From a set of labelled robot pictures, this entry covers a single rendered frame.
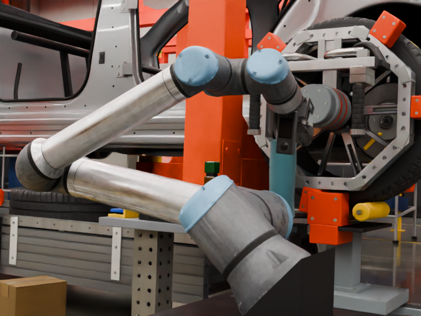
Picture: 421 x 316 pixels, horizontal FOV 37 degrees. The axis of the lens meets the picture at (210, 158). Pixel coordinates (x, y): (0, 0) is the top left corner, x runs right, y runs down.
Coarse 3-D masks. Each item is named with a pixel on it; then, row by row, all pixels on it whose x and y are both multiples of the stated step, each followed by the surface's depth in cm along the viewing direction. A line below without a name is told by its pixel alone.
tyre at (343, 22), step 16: (400, 48) 210; (416, 48) 211; (416, 64) 207; (416, 80) 207; (416, 128) 206; (416, 144) 206; (400, 160) 208; (416, 160) 206; (384, 176) 211; (400, 176) 208; (416, 176) 217; (352, 192) 216; (368, 192) 214; (384, 192) 212; (400, 192) 229
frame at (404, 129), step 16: (304, 32) 218; (320, 32) 216; (336, 32) 213; (352, 32) 209; (368, 32) 207; (288, 48) 221; (304, 48) 223; (384, 48) 204; (400, 64) 201; (400, 80) 201; (400, 96) 201; (272, 112) 229; (400, 112) 201; (272, 128) 230; (400, 128) 201; (400, 144) 200; (384, 160) 203; (304, 176) 218; (368, 176) 205
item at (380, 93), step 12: (384, 84) 261; (396, 84) 258; (372, 96) 263; (384, 96) 260; (396, 96) 258; (384, 108) 255; (396, 108) 253; (372, 120) 258; (396, 120) 253; (384, 132) 255; (396, 132) 253; (360, 144) 265; (372, 144) 262; (372, 156) 262
